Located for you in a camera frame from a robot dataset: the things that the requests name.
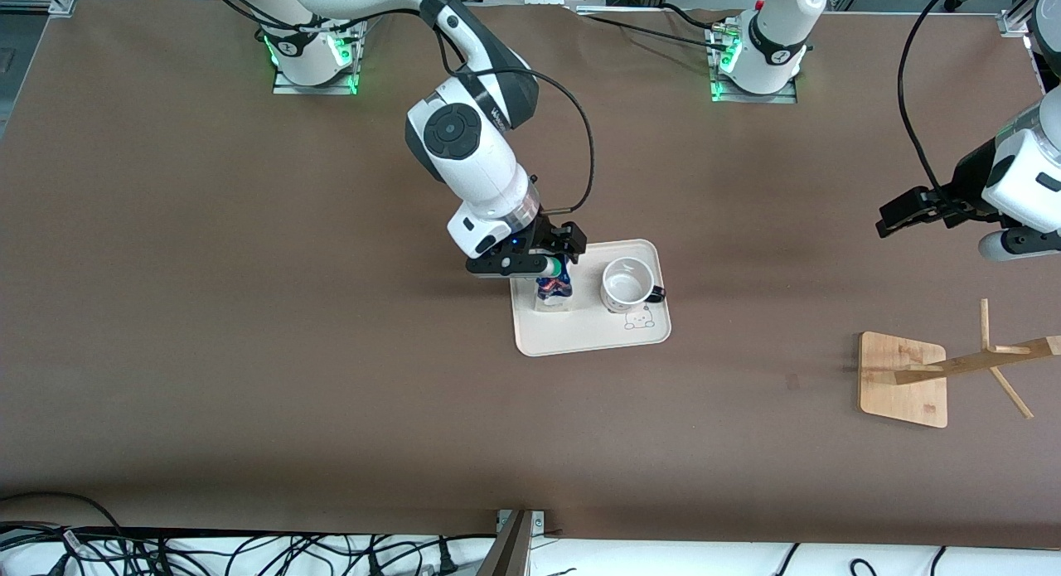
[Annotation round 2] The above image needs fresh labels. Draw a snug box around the aluminium profile pole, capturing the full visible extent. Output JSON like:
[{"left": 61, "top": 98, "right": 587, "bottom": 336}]
[{"left": 477, "top": 510, "right": 546, "bottom": 576}]

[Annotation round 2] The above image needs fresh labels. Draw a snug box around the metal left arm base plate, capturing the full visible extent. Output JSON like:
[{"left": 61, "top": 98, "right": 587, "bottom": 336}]
[{"left": 709, "top": 25, "right": 798, "bottom": 104}]

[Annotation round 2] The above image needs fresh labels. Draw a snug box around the wooden cup rack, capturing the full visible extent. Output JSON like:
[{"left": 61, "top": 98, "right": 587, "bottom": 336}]
[{"left": 858, "top": 298, "right": 1061, "bottom": 429}]

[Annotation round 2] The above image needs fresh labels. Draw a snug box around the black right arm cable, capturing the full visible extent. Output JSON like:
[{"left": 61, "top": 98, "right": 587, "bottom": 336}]
[{"left": 431, "top": 29, "right": 596, "bottom": 216}]

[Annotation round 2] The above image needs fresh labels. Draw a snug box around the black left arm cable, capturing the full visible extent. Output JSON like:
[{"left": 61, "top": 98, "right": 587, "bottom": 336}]
[{"left": 898, "top": 0, "right": 967, "bottom": 204}]

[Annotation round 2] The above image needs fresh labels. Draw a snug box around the cream rabbit print tray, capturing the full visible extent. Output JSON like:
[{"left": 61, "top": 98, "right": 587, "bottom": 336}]
[{"left": 508, "top": 239, "right": 672, "bottom": 358}]

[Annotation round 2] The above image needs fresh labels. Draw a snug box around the white smiley cup black handle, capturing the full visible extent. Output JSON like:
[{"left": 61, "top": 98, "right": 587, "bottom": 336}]
[{"left": 600, "top": 257, "right": 666, "bottom": 314}]

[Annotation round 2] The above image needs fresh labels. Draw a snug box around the blue white milk carton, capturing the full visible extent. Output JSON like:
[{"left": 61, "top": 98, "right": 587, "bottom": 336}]
[{"left": 535, "top": 259, "right": 575, "bottom": 313}]

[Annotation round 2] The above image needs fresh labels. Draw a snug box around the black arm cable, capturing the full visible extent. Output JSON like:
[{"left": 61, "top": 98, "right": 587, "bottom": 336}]
[
  {"left": 431, "top": 29, "right": 596, "bottom": 216},
  {"left": 898, "top": 0, "right": 967, "bottom": 204}
]

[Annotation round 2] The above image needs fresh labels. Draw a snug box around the brown table cover sheet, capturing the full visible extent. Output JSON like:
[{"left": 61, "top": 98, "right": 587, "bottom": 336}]
[{"left": 0, "top": 0, "right": 1061, "bottom": 552}]

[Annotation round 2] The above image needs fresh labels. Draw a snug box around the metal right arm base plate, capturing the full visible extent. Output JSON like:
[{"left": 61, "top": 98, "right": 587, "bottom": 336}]
[{"left": 272, "top": 21, "right": 361, "bottom": 96}]

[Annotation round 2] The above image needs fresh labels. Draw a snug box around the black base cable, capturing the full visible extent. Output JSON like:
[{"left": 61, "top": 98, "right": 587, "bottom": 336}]
[
  {"left": 659, "top": 2, "right": 730, "bottom": 34},
  {"left": 576, "top": 12, "right": 730, "bottom": 53}
]

